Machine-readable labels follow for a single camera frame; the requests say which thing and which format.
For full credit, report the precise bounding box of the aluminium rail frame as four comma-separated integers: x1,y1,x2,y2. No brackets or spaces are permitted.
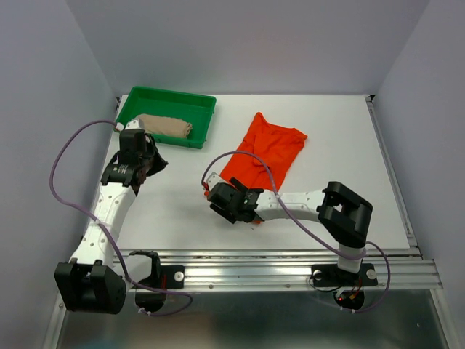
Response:
45,95,461,348

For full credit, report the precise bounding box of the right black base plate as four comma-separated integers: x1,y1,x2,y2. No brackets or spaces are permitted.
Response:
310,263,379,288

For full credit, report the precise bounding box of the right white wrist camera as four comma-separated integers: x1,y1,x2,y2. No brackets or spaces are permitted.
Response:
203,172,223,191

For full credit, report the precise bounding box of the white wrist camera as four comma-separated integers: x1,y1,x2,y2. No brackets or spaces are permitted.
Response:
203,172,223,191
114,119,145,132

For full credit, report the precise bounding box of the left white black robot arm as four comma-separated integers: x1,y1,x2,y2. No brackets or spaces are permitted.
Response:
54,126,168,314

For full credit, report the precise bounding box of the green plastic tray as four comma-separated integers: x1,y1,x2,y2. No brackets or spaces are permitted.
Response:
116,86,217,149

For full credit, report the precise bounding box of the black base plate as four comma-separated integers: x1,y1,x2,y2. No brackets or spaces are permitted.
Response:
310,263,379,288
138,265,185,289

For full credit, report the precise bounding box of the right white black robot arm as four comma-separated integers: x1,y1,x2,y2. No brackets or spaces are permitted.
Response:
203,173,373,284

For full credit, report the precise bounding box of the beige folded t shirt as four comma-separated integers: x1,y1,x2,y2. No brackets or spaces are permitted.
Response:
135,113,193,139

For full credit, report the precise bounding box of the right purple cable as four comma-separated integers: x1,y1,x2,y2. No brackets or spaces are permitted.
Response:
201,151,392,315

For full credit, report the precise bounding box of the orange t shirt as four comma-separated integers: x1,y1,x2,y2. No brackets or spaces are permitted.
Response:
219,112,307,192

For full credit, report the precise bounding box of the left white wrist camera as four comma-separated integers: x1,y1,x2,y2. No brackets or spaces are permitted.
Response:
114,119,145,132

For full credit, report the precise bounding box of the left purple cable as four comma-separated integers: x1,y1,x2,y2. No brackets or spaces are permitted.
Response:
49,120,193,316

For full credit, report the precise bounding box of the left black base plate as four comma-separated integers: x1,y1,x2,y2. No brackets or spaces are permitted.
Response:
138,265,185,289

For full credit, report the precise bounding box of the purple cable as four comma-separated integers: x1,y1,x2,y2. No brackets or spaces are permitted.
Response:
201,151,392,315
49,120,193,316

